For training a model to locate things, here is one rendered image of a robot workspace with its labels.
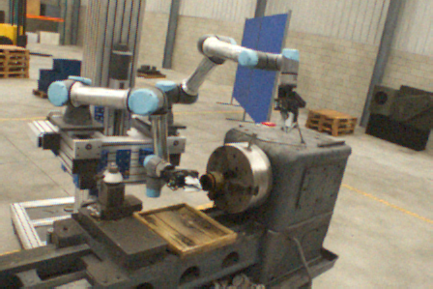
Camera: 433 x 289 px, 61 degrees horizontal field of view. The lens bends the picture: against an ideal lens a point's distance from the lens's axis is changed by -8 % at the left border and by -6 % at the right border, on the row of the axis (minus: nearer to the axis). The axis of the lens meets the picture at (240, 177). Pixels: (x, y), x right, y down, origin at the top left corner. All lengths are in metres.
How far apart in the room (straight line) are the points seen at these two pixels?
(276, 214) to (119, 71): 1.12
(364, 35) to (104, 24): 10.77
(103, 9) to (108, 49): 0.21
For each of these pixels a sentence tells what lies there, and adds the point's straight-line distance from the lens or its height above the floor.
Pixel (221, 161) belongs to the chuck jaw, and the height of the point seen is 1.16.
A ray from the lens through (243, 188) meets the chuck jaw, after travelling 1.68.
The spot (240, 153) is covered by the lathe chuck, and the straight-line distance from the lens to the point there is 1.72.
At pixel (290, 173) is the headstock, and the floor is 1.16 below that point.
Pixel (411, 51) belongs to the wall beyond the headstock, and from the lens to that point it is 11.86.
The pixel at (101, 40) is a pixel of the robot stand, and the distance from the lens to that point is 2.24.
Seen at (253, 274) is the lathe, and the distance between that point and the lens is 2.02.
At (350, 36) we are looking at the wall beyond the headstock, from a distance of 12.69.
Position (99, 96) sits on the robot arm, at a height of 1.35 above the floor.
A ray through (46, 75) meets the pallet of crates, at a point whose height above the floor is 0.48.
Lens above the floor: 1.68
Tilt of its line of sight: 19 degrees down
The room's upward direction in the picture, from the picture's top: 11 degrees clockwise
